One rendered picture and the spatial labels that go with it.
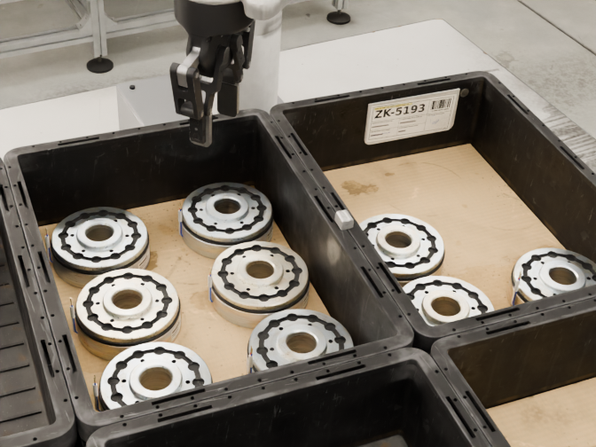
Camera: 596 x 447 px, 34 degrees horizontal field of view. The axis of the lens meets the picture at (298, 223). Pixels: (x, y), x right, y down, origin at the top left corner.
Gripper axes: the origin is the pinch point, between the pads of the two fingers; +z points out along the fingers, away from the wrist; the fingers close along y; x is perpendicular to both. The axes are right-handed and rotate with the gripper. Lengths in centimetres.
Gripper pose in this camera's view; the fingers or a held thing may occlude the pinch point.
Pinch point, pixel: (215, 115)
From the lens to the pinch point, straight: 99.9
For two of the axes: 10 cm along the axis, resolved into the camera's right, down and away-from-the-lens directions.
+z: -0.5, 7.8, 6.3
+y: -3.9, 5.6, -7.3
